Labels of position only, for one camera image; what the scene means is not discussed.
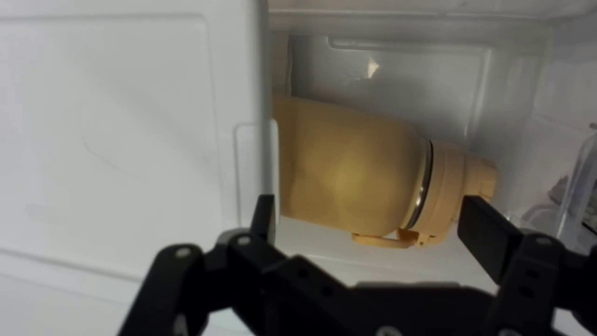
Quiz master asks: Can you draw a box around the tan bottle with cap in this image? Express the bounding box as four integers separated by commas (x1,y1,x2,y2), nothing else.
273,92,500,251

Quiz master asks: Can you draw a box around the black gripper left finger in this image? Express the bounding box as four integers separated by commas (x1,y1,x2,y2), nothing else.
118,193,344,336

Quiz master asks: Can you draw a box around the white fridge shelf compartment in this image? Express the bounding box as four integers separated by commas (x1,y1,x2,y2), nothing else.
267,0,597,297

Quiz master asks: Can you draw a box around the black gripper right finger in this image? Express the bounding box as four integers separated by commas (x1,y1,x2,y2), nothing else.
456,195,597,336

